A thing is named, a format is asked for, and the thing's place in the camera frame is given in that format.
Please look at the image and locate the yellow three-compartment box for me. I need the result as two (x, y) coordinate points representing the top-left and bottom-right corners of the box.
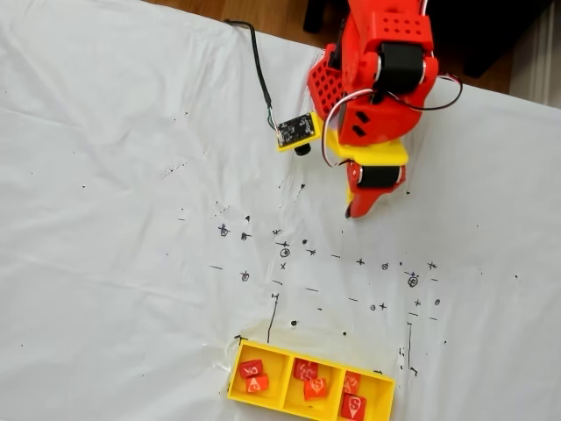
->
(226, 339), (398, 421)

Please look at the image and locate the black table clamp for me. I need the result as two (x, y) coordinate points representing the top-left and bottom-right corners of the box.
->
(328, 18), (352, 70)

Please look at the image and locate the white plastic table cover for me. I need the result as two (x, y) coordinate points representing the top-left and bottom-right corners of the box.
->
(0, 0), (561, 421)

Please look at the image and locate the camera board in yellow mount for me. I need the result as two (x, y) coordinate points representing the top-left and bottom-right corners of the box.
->
(274, 111), (326, 158)

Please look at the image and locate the red white black servo wire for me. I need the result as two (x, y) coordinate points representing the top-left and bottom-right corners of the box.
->
(322, 72), (464, 168)

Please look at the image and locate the black camera cable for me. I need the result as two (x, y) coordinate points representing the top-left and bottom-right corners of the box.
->
(224, 19), (281, 132)

